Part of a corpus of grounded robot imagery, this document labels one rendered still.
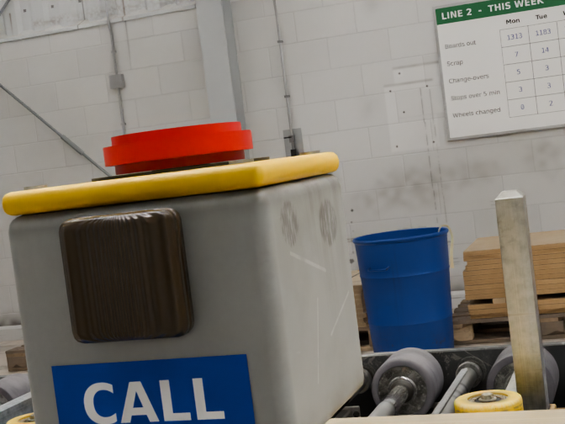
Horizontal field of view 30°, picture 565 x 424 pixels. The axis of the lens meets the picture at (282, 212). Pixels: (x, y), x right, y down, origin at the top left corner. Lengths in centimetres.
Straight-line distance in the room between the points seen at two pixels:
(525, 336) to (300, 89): 646
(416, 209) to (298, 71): 133
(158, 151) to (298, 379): 7
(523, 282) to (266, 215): 112
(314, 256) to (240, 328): 4
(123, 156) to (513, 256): 110
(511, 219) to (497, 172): 612
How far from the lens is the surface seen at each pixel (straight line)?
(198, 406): 25
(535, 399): 139
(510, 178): 746
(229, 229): 24
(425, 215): 756
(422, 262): 583
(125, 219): 24
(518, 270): 135
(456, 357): 193
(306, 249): 27
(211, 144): 27
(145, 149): 27
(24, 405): 193
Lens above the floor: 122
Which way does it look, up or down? 3 degrees down
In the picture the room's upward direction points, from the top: 7 degrees counter-clockwise
